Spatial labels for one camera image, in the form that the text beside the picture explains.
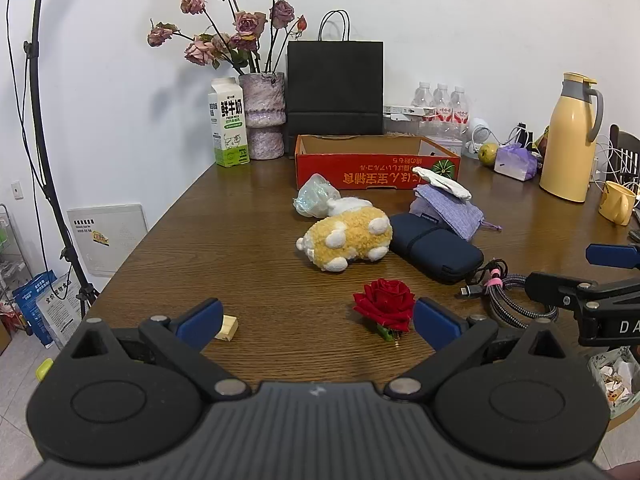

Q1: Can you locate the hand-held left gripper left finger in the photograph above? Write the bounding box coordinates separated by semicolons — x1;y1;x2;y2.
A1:
70;298;252;402

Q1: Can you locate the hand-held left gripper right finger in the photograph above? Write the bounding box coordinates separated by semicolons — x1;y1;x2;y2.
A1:
384;298;568;402

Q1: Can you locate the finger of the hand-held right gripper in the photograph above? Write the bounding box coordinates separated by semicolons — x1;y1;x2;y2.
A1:
525;271;581;307
586;243;640;268

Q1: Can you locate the small wooden block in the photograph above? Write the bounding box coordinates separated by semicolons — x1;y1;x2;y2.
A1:
214;314;239;343

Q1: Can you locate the grey braided cable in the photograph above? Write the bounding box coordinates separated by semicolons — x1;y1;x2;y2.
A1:
456;258;560;332

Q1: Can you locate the red rose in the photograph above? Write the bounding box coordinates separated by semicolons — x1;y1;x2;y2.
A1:
352;278;417;343

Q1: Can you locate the navy zip pouch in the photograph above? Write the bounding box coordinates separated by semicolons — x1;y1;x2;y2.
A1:
388;212;485;284

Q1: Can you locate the purple drawstring pouch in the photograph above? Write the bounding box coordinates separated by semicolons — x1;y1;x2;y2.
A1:
410;183;501;241

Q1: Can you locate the yellow white plush toy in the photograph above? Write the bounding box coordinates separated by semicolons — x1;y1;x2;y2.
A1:
295;197;394;273

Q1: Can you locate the white glove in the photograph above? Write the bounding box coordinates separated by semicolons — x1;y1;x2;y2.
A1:
413;166;473;201

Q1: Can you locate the iridescent plastic bag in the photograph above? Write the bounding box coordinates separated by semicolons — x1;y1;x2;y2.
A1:
293;173;342;218

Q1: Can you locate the red cardboard box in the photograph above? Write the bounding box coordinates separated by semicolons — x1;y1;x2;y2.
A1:
294;134;461;192

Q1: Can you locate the yellow mug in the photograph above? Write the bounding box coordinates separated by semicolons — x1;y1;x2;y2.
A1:
598;181;637;226

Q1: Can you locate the cardboard box of waste paper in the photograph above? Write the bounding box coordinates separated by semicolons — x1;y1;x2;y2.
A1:
587;345;640;431

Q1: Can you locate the yellow thermos jug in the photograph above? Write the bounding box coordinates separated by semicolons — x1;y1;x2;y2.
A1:
539;72;604;204

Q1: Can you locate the purple tissue pack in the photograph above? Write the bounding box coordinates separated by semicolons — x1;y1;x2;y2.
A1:
494;143;538;182

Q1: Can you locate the white printed bag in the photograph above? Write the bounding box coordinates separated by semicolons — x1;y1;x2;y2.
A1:
37;280;83;346

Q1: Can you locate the black light stand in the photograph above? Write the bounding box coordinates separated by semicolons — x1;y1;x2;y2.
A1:
4;0;101;321

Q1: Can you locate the blue bag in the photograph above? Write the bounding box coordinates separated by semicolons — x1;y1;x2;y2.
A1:
12;270;58;348

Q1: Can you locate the small white fan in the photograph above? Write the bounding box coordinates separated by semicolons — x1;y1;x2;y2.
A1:
470;117;493;158

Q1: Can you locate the white green milk carton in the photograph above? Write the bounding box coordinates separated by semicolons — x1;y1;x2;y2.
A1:
208;78;250;168

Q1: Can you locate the clear water bottle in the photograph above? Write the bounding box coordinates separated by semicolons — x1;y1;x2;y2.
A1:
449;86;471;141
412;81;436;136
431;83;453;138

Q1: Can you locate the flat white carton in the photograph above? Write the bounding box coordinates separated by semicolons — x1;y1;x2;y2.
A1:
383;104;436;122

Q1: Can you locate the purple ceramic vase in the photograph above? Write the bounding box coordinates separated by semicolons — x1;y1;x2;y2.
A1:
238;72;287;160

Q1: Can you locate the black paper bag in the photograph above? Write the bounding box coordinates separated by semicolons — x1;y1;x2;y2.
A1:
286;10;386;137

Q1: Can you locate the dried pink rose bouquet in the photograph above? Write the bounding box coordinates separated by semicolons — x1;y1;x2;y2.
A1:
146;0;308;75

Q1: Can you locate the white charger cable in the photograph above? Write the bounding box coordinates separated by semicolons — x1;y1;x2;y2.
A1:
490;125;536;153

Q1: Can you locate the wire shelf rack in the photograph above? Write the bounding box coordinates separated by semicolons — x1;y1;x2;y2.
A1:
0;203;26;311

